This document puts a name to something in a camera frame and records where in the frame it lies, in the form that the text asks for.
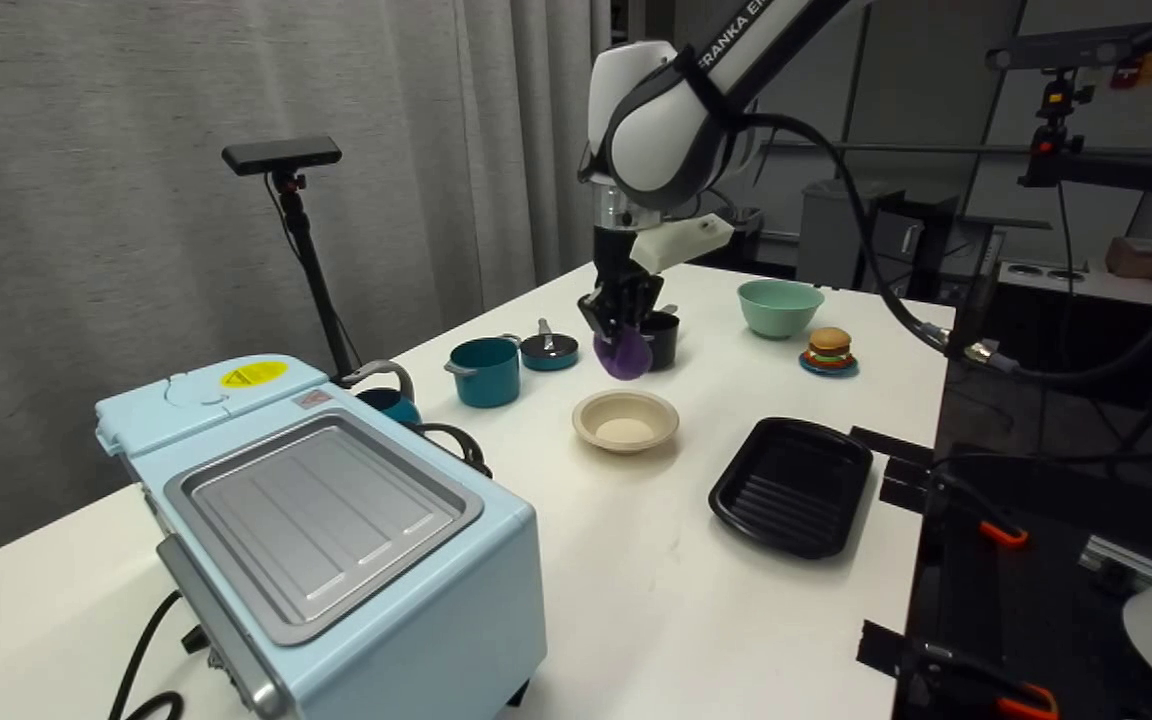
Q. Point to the blue round coaster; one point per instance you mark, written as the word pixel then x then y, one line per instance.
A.
pixel 817 368

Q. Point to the camera on dark stand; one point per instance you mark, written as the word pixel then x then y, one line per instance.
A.
pixel 1068 82

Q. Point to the toy burger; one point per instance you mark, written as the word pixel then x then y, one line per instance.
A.
pixel 828 346

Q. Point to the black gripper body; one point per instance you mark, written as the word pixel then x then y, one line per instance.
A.
pixel 624 261

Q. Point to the black camera bar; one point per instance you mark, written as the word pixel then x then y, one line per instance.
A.
pixel 280 154

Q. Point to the purple plushy ball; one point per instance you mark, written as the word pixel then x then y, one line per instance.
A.
pixel 624 357

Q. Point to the cream plate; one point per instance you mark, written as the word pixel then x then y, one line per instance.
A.
pixel 624 421

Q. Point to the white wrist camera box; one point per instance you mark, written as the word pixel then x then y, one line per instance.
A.
pixel 681 242

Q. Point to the black background chair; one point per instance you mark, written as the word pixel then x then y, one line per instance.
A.
pixel 923 247

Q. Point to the light blue toaster oven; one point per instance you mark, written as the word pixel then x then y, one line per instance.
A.
pixel 338 544

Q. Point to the teal pot lid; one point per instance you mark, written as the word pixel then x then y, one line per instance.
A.
pixel 550 350

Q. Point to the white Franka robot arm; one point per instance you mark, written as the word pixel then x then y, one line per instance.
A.
pixel 681 101

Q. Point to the black grill pan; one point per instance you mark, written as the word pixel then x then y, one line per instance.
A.
pixel 794 485

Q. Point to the teal cooking pot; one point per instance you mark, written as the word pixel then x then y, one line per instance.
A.
pixel 484 372

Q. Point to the teal bowl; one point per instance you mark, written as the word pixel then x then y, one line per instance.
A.
pixel 776 310

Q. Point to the black tripod stand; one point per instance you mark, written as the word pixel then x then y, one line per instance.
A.
pixel 315 274

